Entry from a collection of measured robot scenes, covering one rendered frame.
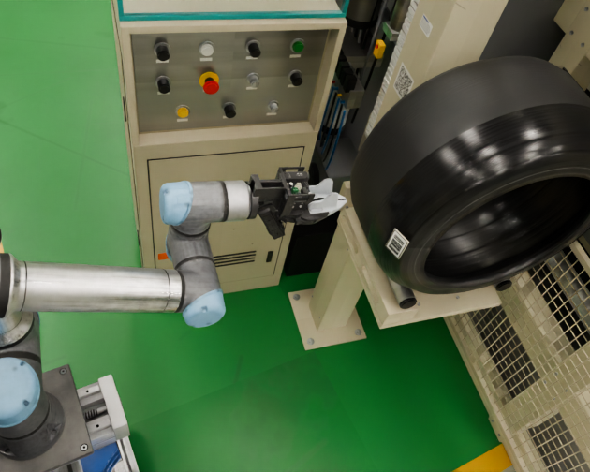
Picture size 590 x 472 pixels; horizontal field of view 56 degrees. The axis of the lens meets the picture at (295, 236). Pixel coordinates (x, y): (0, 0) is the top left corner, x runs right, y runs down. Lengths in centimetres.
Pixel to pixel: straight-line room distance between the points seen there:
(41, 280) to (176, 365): 137
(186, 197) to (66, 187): 180
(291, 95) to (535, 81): 73
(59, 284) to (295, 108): 100
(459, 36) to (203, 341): 149
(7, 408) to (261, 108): 100
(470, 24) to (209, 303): 80
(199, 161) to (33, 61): 189
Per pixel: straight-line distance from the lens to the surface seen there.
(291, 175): 104
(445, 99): 113
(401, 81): 145
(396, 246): 114
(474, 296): 162
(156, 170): 169
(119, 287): 93
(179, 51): 149
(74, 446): 140
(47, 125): 303
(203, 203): 98
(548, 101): 115
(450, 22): 129
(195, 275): 99
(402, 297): 139
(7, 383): 122
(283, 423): 216
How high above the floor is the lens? 204
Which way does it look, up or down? 52 degrees down
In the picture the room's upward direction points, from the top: 15 degrees clockwise
